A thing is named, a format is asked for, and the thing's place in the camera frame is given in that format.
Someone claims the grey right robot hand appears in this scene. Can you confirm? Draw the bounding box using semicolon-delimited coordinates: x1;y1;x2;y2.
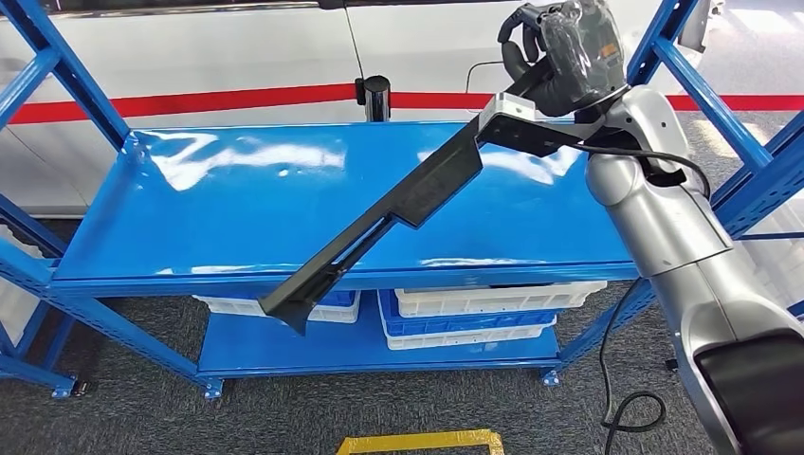
498;0;630;118

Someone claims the long black plastic part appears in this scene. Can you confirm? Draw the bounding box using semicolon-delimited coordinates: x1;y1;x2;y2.
257;59;557;336

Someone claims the red barrier belt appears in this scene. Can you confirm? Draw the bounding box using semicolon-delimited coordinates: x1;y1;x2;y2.
389;92;804;113
9;82;358;125

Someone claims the white plastic crate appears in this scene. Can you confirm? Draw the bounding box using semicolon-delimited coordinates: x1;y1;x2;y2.
191;291;364;324
383;317;557;351
393;281;609;319
743;207;804;309

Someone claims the yellow floor tape square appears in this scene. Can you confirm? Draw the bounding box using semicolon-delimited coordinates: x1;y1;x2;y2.
336;429;505;455

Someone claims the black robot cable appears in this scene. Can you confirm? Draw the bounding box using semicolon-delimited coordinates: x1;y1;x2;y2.
568;142;712;455

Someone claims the chrome stanchion post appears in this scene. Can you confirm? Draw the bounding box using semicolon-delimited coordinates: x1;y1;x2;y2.
355;75;392;123

